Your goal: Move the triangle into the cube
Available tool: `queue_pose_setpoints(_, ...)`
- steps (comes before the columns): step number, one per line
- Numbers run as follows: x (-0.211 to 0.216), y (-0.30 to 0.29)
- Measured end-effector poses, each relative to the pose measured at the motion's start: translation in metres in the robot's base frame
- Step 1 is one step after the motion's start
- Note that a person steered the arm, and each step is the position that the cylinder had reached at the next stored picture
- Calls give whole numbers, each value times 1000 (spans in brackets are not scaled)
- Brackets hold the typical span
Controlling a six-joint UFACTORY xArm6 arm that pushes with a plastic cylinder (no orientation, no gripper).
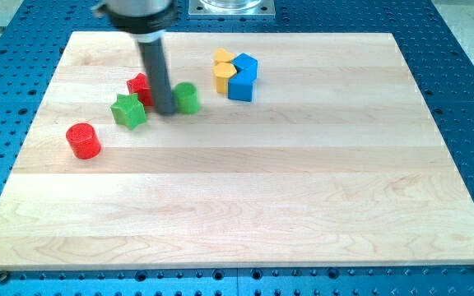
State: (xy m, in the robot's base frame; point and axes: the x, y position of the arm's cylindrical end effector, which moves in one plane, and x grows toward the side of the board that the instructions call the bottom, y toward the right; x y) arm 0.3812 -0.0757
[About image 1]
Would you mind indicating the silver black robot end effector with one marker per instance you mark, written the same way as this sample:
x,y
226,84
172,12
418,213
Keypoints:
x,y
145,20

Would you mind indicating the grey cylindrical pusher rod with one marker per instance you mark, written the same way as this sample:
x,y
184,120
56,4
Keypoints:
x,y
154,62

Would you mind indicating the blue cube block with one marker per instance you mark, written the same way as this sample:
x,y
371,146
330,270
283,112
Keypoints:
x,y
247,64

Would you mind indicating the blue triangle block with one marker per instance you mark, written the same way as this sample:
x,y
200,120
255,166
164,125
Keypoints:
x,y
240,86

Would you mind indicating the red star block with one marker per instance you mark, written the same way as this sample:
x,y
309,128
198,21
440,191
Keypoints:
x,y
139,86

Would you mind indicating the green cylinder block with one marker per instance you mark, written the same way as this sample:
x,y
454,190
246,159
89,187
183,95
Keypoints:
x,y
186,97

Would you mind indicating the green star block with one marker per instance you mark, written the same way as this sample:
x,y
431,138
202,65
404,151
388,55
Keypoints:
x,y
128,111

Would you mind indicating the yellow heart block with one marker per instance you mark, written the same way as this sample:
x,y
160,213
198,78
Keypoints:
x,y
222,55

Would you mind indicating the yellow pentagon block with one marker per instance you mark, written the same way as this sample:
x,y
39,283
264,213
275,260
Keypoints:
x,y
222,73

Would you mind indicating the red cylinder block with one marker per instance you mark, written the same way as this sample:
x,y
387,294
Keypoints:
x,y
83,141

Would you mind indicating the light wooden board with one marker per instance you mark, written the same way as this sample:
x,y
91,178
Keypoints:
x,y
336,161

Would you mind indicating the board clamp screw left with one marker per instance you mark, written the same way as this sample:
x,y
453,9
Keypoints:
x,y
4,277

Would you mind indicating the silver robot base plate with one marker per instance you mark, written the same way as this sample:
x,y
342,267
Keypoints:
x,y
231,8

